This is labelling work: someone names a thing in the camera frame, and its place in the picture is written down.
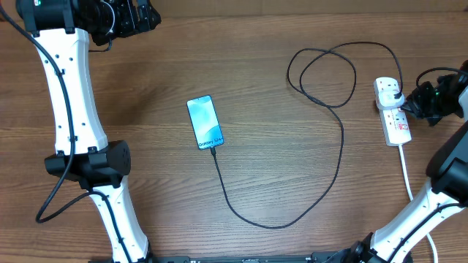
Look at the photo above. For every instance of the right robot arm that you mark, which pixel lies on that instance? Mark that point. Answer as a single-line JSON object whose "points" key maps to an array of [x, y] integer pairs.
{"points": [[445, 191]]}

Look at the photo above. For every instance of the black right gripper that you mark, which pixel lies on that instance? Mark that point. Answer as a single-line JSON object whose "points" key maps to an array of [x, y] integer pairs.
{"points": [[414, 104]]}

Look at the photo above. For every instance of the white power strip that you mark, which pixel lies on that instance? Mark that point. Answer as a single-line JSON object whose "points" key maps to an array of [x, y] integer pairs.
{"points": [[394, 122]]}

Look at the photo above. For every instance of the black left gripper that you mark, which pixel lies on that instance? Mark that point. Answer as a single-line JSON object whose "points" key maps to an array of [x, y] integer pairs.
{"points": [[131, 25]]}

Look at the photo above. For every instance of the white USB charger plug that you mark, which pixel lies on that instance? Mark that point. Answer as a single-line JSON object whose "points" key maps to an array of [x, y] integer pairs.
{"points": [[386, 100]]}

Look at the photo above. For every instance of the blue Galaxy smartphone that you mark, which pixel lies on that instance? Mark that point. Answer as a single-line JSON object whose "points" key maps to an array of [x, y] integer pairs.
{"points": [[205, 123]]}

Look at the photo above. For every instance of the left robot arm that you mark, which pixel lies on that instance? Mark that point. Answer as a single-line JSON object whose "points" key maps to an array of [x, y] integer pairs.
{"points": [[62, 31]]}

